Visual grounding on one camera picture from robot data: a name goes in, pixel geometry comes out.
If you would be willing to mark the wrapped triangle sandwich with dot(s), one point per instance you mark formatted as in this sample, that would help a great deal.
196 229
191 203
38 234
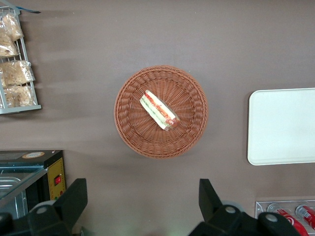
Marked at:
158 110

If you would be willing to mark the clear bag of crackers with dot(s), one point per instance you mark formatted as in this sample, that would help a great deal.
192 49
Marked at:
19 96
7 46
17 72
13 25

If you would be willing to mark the clear acrylic bottle rack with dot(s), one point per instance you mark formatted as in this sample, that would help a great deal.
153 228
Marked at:
261 209

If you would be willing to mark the blue tape strip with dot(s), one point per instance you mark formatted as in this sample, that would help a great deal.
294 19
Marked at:
32 10

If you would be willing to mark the red cola bottle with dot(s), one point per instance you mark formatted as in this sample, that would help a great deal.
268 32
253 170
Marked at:
289 219
307 214

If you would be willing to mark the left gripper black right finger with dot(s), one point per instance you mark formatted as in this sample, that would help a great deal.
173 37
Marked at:
209 199

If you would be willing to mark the round brown wicker basket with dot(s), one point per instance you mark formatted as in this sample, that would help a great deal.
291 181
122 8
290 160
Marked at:
137 132

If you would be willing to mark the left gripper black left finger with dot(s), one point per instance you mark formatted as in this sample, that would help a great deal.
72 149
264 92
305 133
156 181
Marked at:
73 199

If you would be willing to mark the black food warmer cabinet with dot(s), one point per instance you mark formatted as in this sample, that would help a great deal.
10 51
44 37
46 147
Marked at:
37 162

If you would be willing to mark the cream plastic tray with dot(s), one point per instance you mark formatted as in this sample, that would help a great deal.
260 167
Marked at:
283 127

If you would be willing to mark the red rocker switch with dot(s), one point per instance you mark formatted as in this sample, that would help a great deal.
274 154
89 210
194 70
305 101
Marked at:
58 180

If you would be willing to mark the stainless steel pan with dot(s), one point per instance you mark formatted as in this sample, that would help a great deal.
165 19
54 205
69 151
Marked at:
7 183

